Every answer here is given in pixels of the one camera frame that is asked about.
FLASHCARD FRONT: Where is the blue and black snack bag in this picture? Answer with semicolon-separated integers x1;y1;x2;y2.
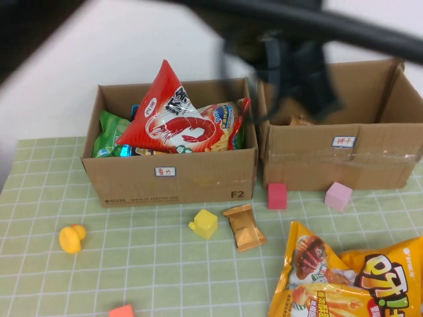
120;104;166;157

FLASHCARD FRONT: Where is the taped cardboard box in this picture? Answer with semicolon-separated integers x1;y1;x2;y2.
256;57;423;193

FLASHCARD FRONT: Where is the yellow plastic block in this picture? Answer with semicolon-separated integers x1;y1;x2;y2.
188;209;219;240

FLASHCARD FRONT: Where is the red shrimp chip bag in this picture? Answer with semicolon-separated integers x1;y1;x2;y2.
116;59;217;155

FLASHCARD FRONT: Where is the gold small snack packet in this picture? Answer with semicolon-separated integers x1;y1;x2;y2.
222;203;268;254

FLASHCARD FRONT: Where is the light pink foam cube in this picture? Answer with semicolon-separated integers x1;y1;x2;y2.
324;182;353;212

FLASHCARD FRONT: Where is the orange foam cube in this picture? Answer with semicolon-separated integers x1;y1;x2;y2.
108;304;135;317

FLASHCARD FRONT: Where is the long brown snack packet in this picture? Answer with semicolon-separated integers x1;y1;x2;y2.
289;114;320;127

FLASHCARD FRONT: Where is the large orange chip bag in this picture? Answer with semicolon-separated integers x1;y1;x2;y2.
337;236;423;317

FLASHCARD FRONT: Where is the red fries snack bag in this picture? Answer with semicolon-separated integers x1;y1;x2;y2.
197;98;252;153

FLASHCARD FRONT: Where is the green snack bag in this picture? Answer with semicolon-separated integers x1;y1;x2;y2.
92;110;132;159

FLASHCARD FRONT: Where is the dark pink foam cube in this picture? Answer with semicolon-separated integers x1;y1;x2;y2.
267;183;288;211

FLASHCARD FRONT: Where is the yellow rubber duck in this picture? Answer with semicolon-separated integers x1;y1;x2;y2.
59;223;87;254

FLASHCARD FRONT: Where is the yellow steak print chip bag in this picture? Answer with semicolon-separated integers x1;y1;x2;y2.
267;220;376;317

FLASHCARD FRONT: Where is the green checked tablecloth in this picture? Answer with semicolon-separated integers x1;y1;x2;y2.
0;136;423;317

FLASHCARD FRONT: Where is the cardboard box with F2 print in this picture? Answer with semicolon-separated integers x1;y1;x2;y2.
81;77;259;209

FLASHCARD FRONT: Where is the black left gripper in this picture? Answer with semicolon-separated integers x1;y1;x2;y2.
224;30;345;117

